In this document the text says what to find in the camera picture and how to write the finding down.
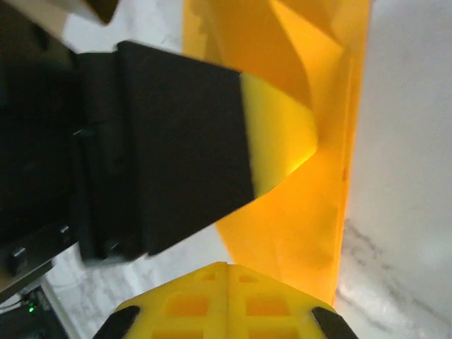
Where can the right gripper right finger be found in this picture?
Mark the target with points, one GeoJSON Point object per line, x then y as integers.
{"type": "Point", "coordinates": [275, 310]}

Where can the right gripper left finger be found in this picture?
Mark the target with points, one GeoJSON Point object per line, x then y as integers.
{"type": "Point", "coordinates": [183, 310]}

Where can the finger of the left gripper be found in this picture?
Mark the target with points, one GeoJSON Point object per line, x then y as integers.
{"type": "Point", "coordinates": [194, 141]}

